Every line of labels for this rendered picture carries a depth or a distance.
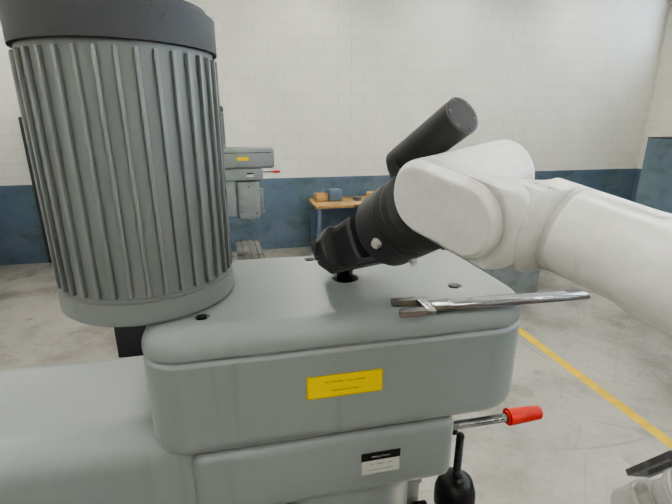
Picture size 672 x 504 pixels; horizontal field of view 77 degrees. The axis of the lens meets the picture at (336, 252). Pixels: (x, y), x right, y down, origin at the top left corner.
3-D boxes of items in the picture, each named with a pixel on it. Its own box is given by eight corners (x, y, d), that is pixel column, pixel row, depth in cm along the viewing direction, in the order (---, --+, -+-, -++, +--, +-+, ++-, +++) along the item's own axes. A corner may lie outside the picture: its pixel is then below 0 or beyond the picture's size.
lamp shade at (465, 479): (482, 504, 76) (486, 477, 75) (456, 526, 72) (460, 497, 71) (450, 478, 82) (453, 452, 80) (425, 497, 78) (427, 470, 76)
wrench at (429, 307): (573, 290, 54) (574, 284, 54) (596, 303, 51) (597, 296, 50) (390, 303, 50) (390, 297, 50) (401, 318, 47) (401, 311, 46)
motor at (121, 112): (235, 262, 65) (217, 32, 56) (233, 319, 47) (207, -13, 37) (93, 271, 61) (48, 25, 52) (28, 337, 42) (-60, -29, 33)
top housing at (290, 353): (440, 323, 80) (447, 242, 76) (528, 412, 56) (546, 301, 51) (180, 351, 71) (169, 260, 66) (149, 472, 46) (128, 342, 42)
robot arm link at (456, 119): (464, 239, 48) (553, 202, 38) (393, 267, 42) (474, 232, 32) (425, 149, 49) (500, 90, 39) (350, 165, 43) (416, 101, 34)
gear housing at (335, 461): (392, 377, 81) (394, 330, 78) (452, 479, 58) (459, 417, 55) (210, 401, 74) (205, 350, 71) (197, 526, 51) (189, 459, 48)
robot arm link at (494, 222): (452, 199, 44) (580, 256, 34) (386, 220, 39) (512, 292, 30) (463, 136, 40) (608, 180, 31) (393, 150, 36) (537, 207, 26)
